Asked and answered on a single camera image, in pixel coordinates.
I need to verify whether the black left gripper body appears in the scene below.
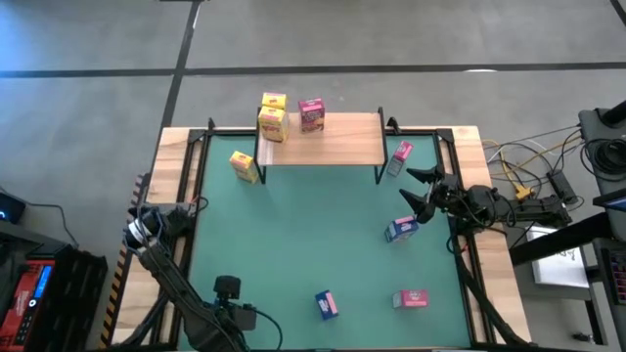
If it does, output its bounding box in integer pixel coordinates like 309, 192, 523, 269
213, 275, 259, 332

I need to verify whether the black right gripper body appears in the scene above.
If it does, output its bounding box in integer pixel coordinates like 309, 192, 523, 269
430, 173, 465, 219

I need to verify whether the magenta Raisin Bran cereal box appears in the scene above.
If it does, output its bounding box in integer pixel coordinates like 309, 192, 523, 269
385, 140, 416, 178
391, 287, 431, 311
297, 97, 327, 135

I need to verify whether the blue Frosted Flakes cereal box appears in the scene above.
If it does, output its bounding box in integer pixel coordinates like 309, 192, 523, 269
383, 214, 421, 244
314, 288, 340, 322

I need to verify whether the yellow Corn Pops cereal box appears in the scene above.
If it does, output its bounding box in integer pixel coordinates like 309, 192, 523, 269
260, 91, 290, 112
228, 150, 260, 186
256, 105, 291, 145

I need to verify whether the wooden table side board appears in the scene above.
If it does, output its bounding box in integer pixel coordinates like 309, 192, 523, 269
111, 126, 209, 346
436, 125, 533, 344

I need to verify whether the black rig strut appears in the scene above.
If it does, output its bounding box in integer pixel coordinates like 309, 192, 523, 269
449, 233, 532, 349
129, 287, 172, 351

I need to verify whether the black power strip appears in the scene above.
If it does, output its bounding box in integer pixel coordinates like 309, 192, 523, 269
546, 169, 580, 206

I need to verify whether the black metal bar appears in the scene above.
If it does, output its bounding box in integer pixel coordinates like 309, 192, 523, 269
508, 210, 626, 268

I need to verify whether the white paper board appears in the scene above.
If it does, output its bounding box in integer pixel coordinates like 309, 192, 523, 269
525, 224, 592, 289

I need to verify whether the yellow black hazard strip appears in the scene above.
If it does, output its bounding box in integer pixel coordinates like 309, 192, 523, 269
99, 171, 151, 349

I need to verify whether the blue lit screen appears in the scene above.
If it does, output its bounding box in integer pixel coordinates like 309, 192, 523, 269
592, 189, 626, 214

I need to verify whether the black equipment cart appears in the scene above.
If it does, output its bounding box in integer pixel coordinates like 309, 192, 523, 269
577, 100, 626, 206

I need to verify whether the keyboard with red keys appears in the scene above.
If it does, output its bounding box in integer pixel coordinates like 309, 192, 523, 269
600, 246, 626, 308

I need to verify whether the red black equipment case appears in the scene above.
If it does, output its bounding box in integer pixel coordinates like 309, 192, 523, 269
0, 229, 110, 352

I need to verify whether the black floor device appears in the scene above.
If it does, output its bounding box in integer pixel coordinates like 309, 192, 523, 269
0, 190, 28, 226

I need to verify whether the yellow floor cable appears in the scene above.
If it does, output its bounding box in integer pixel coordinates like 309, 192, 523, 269
483, 134, 584, 202

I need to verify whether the wooden shelf black metal frame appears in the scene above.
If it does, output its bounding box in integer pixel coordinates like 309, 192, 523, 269
253, 106, 390, 187

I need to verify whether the black cable coil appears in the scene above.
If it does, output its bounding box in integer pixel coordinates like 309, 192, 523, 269
580, 138, 626, 183

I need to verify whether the black metal table frame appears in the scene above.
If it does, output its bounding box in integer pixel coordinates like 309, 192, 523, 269
175, 115, 485, 352

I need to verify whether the thin grey floor cable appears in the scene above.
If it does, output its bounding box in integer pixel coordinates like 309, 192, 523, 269
23, 200, 80, 249

